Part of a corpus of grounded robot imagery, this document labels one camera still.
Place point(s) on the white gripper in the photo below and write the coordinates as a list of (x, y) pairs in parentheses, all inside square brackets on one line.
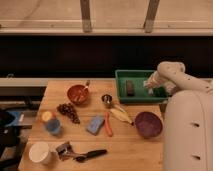
[(155, 80)]

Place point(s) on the grey-blue towel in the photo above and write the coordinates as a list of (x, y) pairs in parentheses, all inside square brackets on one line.
[(149, 85)]

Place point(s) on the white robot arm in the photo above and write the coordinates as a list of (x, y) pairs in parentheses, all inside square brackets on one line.
[(188, 119)]

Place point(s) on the green plastic tray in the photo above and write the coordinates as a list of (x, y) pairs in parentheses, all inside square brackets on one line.
[(141, 94)]

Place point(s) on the dark brown block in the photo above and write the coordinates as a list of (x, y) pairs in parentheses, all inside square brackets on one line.
[(129, 88)]

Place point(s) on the purple bowl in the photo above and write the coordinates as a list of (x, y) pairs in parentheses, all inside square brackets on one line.
[(148, 124)]

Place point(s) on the yellow banana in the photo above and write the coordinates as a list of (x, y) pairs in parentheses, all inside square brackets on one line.
[(121, 114)]

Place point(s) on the small metal cup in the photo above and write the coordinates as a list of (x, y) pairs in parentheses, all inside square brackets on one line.
[(107, 100)]

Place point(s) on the orange carrot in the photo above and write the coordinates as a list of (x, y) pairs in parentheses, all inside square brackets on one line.
[(107, 125)]

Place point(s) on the blue sponge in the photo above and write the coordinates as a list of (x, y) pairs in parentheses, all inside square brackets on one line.
[(95, 124)]

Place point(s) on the red-brown bowl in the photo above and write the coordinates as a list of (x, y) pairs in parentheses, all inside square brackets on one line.
[(72, 94)]

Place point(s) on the spoon in bowl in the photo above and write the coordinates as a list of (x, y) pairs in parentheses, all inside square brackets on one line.
[(82, 94)]

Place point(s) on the wooden table top block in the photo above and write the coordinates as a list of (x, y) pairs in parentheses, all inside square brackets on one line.
[(127, 150)]

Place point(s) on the bunch of dark grapes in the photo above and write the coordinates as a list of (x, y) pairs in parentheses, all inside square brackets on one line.
[(68, 110)]

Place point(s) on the yellow-red apple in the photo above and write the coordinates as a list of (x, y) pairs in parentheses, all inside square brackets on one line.
[(47, 116)]

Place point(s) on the metal clip tool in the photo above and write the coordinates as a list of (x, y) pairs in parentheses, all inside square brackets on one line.
[(65, 151)]

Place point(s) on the white cup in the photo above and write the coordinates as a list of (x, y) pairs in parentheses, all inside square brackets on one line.
[(40, 153)]

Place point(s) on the dark chair with blue item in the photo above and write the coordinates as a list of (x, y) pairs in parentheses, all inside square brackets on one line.
[(9, 137)]

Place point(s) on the black handled utensil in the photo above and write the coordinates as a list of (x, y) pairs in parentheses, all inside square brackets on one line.
[(91, 154)]

